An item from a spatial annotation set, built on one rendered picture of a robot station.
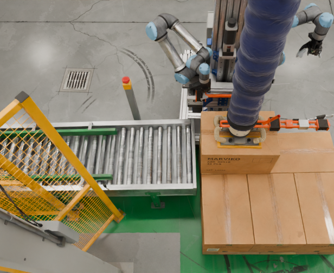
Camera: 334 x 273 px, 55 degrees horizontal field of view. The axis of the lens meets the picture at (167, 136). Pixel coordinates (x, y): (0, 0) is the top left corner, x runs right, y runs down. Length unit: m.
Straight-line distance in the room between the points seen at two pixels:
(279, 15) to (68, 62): 3.46
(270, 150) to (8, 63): 3.69
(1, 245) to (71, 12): 4.37
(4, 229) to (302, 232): 2.22
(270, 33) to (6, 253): 1.42
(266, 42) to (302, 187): 1.61
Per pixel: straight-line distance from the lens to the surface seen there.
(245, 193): 2.84
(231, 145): 2.52
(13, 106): 1.54
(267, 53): 1.72
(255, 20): 1.61
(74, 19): 5.17
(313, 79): 4.32
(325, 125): 2.62
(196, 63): 2.38
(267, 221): 2.81
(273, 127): 2.51
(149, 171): 2.89
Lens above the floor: 3.21
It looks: 62 degrees down
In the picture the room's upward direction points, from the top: 9 degrees counter-clockwise
